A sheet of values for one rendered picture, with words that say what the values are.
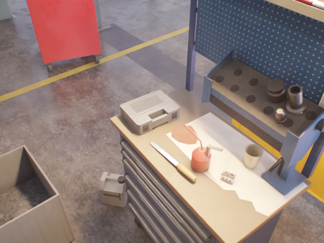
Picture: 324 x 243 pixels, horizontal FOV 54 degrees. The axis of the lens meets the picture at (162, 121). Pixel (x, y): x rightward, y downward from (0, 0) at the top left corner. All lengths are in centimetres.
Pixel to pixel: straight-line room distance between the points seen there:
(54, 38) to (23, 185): 193
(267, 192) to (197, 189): 29
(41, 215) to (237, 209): 112
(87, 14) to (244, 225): 301
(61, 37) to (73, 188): 186
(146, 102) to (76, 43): 232
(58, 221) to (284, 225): 156
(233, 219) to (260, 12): 83
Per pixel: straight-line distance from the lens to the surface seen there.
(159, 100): 170
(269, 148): 259
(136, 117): 160
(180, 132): 158
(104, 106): 336
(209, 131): 163
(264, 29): 139
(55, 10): 373
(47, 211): 198
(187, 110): 176
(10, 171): 238
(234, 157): 153
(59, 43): 388
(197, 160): 138
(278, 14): 134
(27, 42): 490
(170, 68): 393
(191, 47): 175
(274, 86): 129
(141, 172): 165
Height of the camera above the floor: 205
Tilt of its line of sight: 41 degrees down
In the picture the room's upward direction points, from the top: straight up
